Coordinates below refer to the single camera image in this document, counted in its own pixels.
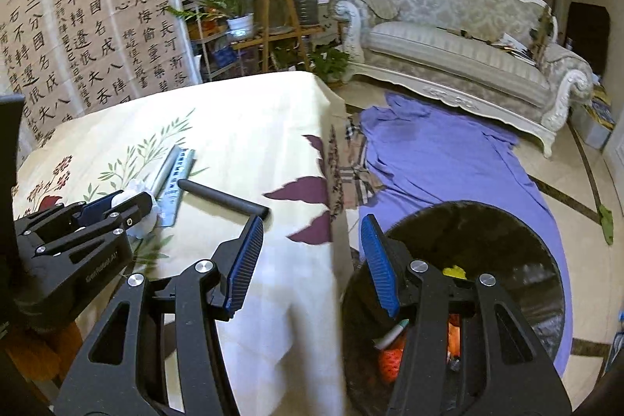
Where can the long leaf green plant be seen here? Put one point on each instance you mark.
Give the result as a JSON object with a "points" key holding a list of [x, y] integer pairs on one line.
{"points": [[200, 14]]}

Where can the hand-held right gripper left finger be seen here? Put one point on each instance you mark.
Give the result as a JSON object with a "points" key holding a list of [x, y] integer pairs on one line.
{"points": [[243, 272]]}

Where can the white plastic bag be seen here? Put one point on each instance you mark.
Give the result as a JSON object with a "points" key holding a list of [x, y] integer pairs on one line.
{"points": [[145, 222]]}

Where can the beige throw cloth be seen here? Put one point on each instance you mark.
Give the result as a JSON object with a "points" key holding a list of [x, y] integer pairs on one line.
{"points": [[375, 4]]}

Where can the yellow crumpled item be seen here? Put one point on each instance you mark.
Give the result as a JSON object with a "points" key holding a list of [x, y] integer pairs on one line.
{"points": [[453, 272]]}

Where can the clear storage box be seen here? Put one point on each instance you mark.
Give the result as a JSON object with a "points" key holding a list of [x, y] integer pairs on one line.
{"points": [[592, 126]]}

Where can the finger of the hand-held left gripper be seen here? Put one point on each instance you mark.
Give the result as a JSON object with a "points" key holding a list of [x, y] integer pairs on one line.
{"points": [[100, 205], [122, 215]]}

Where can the orange mesh net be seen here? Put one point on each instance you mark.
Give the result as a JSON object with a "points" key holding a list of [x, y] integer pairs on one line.
{"points": [[392, 360]]}

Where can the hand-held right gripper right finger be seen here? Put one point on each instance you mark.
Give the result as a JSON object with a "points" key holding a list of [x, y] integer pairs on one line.
{"points": [[380, 267]]}

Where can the orange wrapper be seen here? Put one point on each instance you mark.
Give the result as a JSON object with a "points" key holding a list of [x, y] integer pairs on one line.
{"points": [[456, 333]]}

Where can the small leafy plant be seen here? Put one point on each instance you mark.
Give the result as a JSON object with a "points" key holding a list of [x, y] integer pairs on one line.
{"points": [[331, 62]]}

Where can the purple cloth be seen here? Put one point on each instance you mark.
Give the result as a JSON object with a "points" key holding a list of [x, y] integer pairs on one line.
{"points": [[438, 153]]}

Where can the grey long flat box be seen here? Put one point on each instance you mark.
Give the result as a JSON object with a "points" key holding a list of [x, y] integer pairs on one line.
{"points": [[168, 167]]}

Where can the wooden plant stand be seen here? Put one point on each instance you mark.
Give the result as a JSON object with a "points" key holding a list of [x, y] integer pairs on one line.
{"points": [[278, 31]]}

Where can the black cylinder tube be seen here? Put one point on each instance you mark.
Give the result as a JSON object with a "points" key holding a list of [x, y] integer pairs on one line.
{"points": [[219, 198]]}

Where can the white green marker pen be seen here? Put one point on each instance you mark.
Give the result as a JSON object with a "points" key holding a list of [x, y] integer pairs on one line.
{"points": [[390, 334]]}

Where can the plaid cloth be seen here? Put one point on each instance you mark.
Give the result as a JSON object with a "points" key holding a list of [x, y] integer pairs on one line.
{"points": [[358, 157]]}

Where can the calligraphy scroll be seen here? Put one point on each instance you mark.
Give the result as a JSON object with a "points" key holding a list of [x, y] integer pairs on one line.
{"points": [[24, 55], [122, 16]]}

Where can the black round trash bin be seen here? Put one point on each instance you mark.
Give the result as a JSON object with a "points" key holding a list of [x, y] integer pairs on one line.
{"points": [[487, 226]]}

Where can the ornate white sofa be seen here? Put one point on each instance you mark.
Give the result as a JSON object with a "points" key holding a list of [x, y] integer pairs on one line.
{"points": [[463, 50]]}

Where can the green rag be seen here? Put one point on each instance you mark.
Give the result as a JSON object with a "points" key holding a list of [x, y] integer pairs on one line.
{"points": [[607, 226]]}

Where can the papers on sofa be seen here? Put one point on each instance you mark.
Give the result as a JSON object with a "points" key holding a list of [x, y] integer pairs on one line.
{"points": [[516, 48]]}

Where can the cream floral tablecloth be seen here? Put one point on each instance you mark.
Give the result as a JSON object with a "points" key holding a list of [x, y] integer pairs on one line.
{"points": [[234, 128]]}

